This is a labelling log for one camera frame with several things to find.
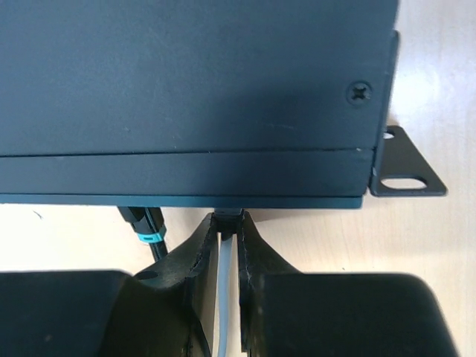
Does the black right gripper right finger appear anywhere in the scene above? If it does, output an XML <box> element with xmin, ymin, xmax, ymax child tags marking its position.
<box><xmin>237</xmin><ymin>213</ymin><xmax>457</xmax><ymax>356</ymax></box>

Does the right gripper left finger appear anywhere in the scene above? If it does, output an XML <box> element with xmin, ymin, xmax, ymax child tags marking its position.
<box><xmin>1</xmin><ymin>214</ymin><xmax>218</xmax><ymax>356</ymax></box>

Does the teal network switch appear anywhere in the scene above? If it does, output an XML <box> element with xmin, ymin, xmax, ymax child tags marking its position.
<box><xmin>1</xmin><ymin>1</ymin><xmax>446</xmax><ymax>208</ymax></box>

